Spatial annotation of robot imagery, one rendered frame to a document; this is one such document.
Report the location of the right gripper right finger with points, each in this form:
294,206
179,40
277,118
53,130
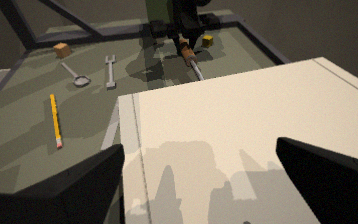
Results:
327,180

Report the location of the small orange cube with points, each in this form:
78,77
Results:
62,50

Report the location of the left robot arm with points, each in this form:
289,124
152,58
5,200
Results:
189,22

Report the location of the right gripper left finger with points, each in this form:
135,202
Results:
81,194

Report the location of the silver spoon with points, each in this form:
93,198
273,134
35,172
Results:
79,81

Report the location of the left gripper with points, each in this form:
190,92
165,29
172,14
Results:
160,29

